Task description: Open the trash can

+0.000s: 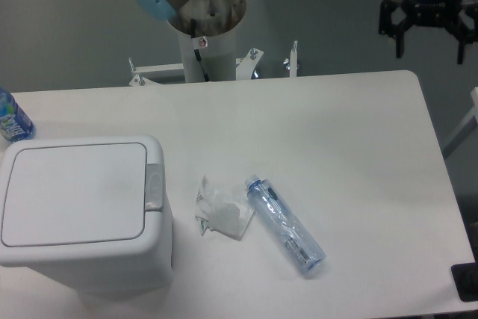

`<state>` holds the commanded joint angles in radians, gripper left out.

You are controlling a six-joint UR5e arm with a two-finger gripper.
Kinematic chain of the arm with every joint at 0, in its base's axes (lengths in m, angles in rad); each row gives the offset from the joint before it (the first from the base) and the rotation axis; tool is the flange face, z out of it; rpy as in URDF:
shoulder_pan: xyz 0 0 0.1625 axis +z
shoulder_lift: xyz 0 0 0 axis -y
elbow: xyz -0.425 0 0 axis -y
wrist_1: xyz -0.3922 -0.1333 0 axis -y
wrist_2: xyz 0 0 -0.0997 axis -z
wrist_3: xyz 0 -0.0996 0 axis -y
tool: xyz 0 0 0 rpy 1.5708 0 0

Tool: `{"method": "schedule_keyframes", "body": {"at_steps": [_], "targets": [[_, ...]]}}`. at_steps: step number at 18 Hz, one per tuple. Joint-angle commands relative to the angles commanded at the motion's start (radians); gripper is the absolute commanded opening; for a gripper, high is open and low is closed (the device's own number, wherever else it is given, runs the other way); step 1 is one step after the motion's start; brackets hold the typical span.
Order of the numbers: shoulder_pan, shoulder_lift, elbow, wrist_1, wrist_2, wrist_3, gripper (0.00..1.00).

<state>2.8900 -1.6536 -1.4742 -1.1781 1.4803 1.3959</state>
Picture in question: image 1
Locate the white plastic trash can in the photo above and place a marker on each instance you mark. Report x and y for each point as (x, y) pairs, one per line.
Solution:
(127, 265)

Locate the white trash can lid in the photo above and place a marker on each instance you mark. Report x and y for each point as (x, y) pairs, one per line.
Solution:
(59, 195)

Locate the white stand at right edge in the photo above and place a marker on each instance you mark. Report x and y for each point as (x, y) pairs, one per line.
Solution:
(462, 130)

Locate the black clamp at table edge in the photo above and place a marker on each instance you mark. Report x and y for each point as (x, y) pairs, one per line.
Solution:
(465, 278)

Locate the empty clear plastic bottle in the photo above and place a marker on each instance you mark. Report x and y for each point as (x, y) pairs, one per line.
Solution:
(303, 251)

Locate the crumpled white plastic wrapper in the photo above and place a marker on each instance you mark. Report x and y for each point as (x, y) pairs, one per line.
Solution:
(223, 210)

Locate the grey lid push button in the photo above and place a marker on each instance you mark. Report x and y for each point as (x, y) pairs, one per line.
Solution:
(154, 187)

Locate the blue labelled water bottle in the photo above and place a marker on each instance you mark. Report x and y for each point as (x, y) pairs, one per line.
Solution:
(15, 123)

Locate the white metal frame bracket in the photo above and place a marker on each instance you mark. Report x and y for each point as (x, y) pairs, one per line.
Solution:
(201, 63)

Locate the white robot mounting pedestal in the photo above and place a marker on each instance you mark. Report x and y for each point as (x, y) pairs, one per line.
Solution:
(215, 19)

